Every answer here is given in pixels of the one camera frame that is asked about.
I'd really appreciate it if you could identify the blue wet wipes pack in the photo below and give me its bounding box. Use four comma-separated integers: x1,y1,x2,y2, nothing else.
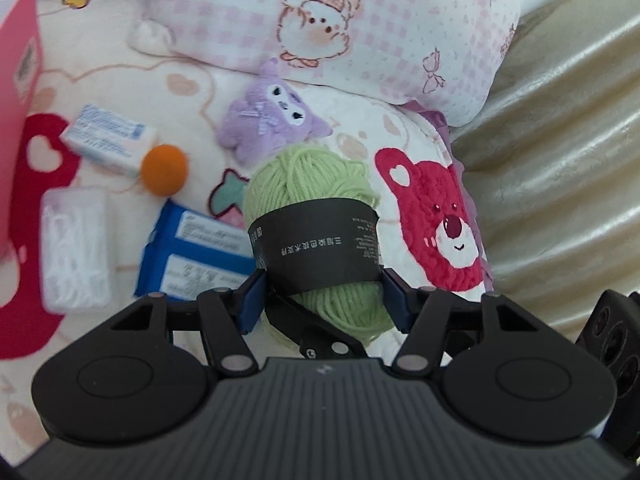
134,200,256,301

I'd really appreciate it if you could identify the green yarn ball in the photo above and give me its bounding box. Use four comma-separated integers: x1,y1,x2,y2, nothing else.
243,144,393,344

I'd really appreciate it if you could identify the orange makeup sponge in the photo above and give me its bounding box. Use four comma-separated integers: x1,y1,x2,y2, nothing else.
140,144,189,197

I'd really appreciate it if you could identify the clear box of floss picks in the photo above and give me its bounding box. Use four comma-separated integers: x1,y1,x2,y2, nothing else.
40,186,115,314

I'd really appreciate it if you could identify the purple plush toy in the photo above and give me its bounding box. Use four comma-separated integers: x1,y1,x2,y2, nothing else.
216,58,333,167

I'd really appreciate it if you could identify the white blue soap box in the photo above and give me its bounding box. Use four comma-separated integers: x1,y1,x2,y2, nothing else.
60,104,157,178

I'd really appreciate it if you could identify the white cartoon bear blanket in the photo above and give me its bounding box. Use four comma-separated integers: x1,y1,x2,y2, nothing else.
0,0,494,466

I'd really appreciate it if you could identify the pink checkered cartoon pillow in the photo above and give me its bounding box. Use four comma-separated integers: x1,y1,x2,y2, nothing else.
130,0,523,127

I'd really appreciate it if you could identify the pink cardboard box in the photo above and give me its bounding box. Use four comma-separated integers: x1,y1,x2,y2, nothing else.
0,0,42,250

